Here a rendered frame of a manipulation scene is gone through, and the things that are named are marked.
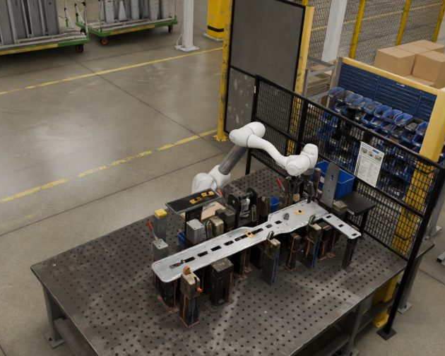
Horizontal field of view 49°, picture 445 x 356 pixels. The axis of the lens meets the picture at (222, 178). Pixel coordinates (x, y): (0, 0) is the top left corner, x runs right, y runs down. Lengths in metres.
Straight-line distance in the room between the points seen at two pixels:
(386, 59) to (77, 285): 5.47
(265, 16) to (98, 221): 2.80
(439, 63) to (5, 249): 5.88
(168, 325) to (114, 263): 0.68
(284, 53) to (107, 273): 3.13
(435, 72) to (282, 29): 2.83
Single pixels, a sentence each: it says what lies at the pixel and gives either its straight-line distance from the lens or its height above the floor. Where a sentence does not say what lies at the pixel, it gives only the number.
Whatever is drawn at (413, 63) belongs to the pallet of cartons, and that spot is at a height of 0.90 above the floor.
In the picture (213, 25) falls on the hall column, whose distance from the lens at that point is 10.94.
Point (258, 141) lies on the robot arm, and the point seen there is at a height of 1.45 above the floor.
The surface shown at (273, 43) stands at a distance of 5.58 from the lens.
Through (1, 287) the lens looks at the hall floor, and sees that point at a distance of 4.59.
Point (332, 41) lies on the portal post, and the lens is 7.59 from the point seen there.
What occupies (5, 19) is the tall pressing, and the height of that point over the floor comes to 0.72.
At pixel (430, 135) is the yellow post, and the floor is 1.70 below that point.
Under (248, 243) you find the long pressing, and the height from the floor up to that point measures 1.00.
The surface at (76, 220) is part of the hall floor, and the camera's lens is 5.16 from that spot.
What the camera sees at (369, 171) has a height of 1.25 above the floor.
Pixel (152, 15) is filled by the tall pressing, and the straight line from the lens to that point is 10.95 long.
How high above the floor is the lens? 3.05
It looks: 32 degrees down
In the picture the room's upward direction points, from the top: 4 degrees clockwise
